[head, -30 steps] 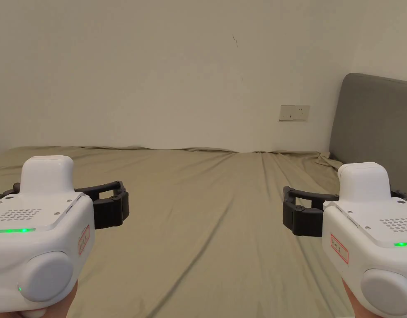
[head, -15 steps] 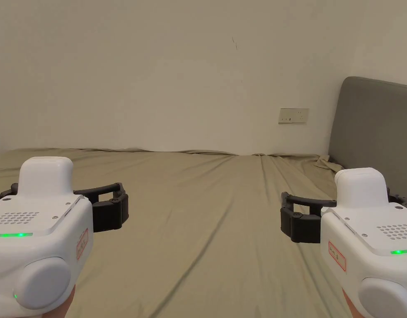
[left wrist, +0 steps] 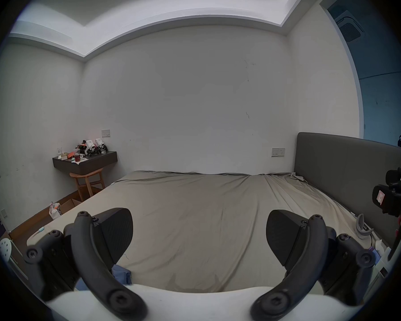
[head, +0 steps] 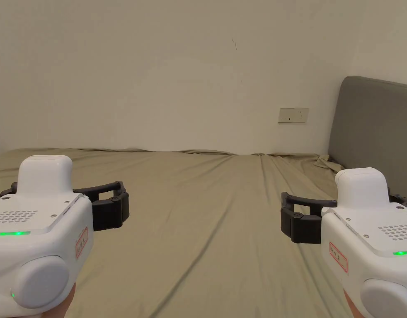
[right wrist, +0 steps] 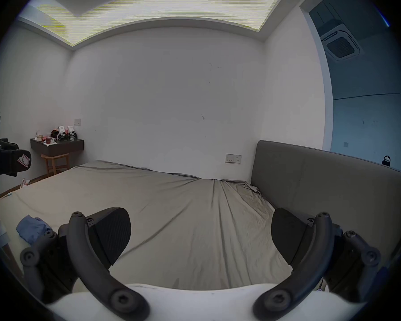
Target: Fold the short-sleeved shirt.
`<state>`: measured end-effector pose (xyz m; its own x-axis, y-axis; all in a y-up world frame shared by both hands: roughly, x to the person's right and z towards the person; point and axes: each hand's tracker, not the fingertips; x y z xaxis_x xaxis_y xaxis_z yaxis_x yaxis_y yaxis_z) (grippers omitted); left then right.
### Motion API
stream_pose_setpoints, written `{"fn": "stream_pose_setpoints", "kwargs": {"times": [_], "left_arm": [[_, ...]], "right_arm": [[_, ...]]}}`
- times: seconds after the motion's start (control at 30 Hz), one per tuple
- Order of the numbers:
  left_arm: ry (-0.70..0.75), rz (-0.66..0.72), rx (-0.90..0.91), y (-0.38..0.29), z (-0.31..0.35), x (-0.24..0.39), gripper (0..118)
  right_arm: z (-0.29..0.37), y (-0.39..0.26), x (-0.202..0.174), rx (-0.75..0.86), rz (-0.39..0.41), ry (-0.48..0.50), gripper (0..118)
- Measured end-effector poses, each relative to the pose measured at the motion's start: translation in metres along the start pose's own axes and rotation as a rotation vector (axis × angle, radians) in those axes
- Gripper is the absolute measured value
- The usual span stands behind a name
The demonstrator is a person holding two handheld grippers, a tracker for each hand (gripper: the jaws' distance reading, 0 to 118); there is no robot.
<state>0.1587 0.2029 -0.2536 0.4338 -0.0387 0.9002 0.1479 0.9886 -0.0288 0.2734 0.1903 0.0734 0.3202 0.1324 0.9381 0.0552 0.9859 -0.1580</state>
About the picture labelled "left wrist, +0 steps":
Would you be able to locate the open cardboard carton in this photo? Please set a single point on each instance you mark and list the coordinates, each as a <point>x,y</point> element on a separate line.
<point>68,207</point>

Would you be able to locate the wooden chair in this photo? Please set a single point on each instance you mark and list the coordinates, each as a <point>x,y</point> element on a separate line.
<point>87,176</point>

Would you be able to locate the white hand controller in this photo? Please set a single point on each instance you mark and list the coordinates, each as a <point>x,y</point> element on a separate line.
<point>360,224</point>

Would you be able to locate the grey padded headboard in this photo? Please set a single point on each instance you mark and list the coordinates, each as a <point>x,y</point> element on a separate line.
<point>337,169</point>

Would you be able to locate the white wall switch plate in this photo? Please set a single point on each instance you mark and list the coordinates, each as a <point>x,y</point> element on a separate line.
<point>106,133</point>

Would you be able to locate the white wall socket panel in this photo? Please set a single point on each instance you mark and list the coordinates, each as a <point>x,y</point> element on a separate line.
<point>278,152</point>

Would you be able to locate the blue garment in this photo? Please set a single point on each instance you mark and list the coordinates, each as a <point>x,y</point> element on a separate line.
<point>122,274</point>

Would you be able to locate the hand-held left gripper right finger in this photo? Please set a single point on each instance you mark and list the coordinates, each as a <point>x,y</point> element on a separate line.
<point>312,256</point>

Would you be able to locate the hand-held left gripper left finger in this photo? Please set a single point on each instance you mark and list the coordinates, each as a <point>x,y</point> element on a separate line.
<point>87,256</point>

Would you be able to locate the white perforated stool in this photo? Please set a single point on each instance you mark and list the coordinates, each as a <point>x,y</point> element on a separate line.
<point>5,250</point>

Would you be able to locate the dark wall shelf with clutter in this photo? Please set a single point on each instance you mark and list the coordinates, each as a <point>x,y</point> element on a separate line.
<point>87,164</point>

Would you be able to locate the bed with beige sheet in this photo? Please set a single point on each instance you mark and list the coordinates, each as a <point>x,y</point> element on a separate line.
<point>203,219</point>

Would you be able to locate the small printed bag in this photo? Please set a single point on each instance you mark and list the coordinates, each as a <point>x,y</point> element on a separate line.
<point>55,210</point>

